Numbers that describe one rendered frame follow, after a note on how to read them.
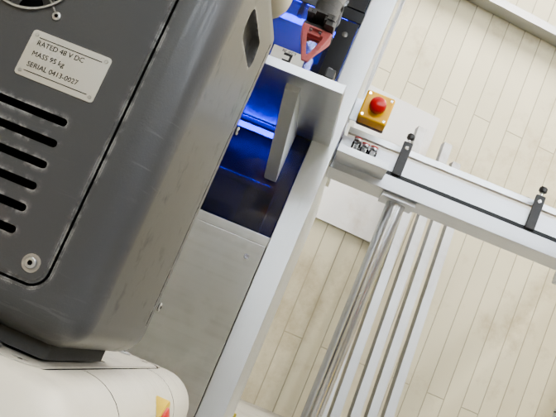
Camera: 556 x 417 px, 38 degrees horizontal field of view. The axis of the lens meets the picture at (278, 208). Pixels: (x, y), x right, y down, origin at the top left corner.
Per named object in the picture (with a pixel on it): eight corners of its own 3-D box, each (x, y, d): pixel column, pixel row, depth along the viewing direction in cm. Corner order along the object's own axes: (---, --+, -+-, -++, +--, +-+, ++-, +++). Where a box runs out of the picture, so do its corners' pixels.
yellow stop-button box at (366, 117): (355, 123, 203) (365, 98, 204) (381, 134, 202) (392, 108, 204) (357, 114, 195) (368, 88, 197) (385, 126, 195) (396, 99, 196)
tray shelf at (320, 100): (73, 52, 208) (76, 45, 208) (327, 155, 203) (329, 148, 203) (13, -37, 160) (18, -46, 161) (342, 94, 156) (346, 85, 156)
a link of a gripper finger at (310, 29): (316, 77, 178) (332, 43, 181) (319, 61, 171) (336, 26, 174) (287, 65, 178) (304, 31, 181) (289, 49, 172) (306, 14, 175)
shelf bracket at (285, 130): (264, 177, 194) (285, 129, 196) (275, 182, 193) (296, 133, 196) (261, 141, 160) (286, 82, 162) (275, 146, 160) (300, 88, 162)
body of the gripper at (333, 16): (328, 48, 181) (341, 21, 183) (334, 23, 171) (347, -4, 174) (302, 37, 181) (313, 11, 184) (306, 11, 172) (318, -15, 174)
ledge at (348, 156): (333, 163, 209) (335, 156, 209) (380, 183, 208) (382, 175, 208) (337, 150, 195) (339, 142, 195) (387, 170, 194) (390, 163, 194)
